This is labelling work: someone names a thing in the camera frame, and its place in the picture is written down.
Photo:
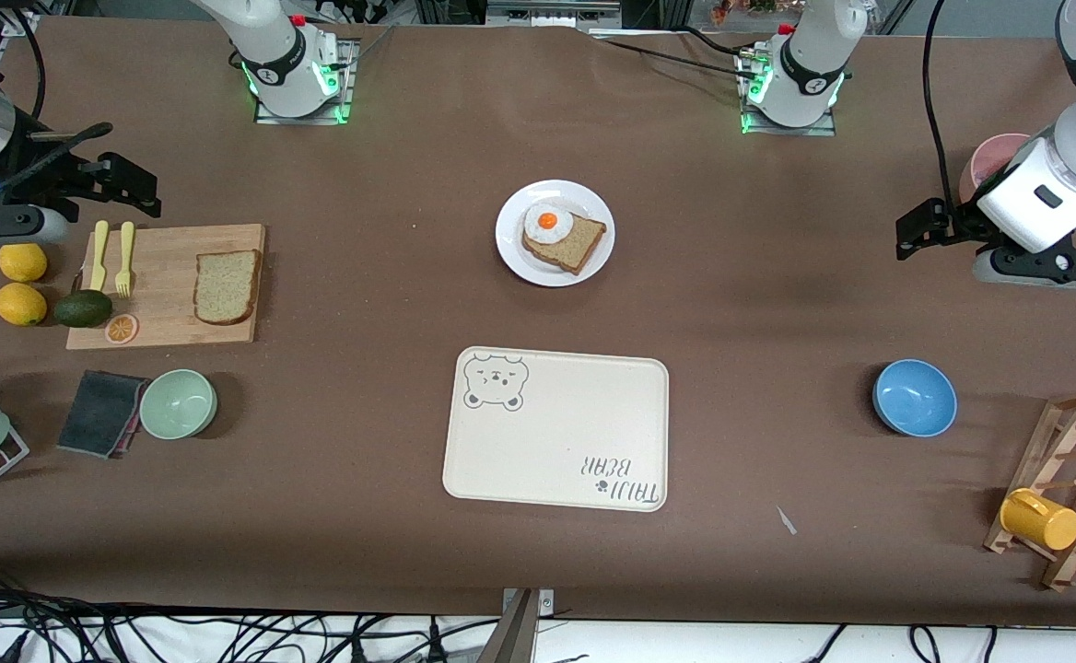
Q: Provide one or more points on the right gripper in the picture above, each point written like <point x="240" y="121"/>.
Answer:
<point x="52" y="180"/>

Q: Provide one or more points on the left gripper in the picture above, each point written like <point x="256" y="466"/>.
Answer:
<point x="960" y="222"/>

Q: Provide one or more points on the brown bread slice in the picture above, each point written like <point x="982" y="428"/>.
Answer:
<point x="579" y="244"/>
<point x="225" y="285"/>

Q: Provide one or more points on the fried egg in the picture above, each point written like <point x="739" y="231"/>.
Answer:
<point x="552" y="232"/>

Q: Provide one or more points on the white round plate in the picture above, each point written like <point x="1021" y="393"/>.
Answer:
<point x="520" y="258"/>

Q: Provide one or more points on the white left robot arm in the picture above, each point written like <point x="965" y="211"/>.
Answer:
<point x="810" y="74"/>

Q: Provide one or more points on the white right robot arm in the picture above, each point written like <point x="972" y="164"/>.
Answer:
<point x="275" y="55"/>

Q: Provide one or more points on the yellow plastic fork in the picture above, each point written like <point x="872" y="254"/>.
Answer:
<point x="124" y="253"/>

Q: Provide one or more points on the yellow plastic knife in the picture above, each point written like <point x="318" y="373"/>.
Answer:
<point x="99" y="253"/>

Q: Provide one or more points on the wooden cutting board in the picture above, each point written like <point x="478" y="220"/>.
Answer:
<point x="165" y="285"/>

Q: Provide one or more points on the pink bowl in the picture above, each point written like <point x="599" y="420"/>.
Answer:
<point x="989" y="161"/>

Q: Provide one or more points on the dark green avocado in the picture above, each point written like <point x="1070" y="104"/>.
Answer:
<point x="83" y="308"/>

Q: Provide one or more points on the yellow lemon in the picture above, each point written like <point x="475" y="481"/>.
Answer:
<point x="19" y="304"/>
<point x="22" y="261"/>

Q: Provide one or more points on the orange slice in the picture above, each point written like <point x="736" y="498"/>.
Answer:
<point x="122" y="329"/>

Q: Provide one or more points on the blue bowl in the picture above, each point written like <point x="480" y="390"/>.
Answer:
<point x="916" y="398"/>

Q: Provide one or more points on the pale green bowl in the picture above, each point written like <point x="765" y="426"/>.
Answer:
<point x="178" y="405"/>

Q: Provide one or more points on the dark grey sponge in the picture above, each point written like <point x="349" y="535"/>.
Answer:
<point x="98" y="414"/>

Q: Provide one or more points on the yellow mug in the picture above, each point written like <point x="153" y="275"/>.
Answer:
<point x="1040" y="520"/>

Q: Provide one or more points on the small white tape scrap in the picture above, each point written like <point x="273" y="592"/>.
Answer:
<point x="786" y="521"/>

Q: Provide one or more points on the cream bear print tray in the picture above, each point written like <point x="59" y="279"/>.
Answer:
<point x="566" y="433"/>

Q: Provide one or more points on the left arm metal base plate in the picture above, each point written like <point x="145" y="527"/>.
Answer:
<point x="824" y="129"/>

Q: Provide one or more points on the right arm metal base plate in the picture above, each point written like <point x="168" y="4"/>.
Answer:
<point x="346" y="101"/>

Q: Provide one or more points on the grey metal bracket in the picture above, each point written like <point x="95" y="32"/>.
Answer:
<point x="520" y="626"/>

